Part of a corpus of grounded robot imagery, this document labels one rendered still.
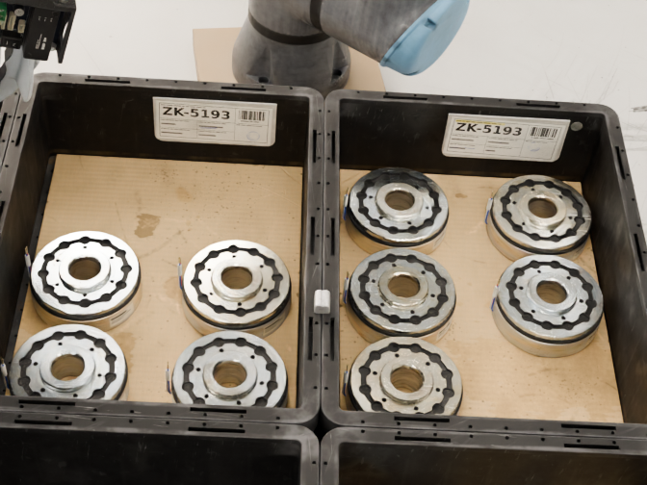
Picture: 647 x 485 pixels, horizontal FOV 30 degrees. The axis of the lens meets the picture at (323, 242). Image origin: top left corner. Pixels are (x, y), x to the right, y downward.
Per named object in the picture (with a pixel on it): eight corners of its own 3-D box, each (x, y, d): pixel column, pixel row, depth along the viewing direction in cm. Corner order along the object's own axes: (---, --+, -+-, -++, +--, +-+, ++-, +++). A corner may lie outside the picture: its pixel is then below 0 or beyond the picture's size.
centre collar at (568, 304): (522, 274, 117) (523, 270, 117) (571, 275, 117) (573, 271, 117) (529, 315, 114) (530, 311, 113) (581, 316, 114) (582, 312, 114)
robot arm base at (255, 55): (221, 35, 158) (223, -28, 150) (333, 24, 161) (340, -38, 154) (244, 113, 148) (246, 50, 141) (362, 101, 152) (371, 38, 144)
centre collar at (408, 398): (377, 358, 109) (378, 354, 109) (431, 361, 110) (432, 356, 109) (379, 404, 106) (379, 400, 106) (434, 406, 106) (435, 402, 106)
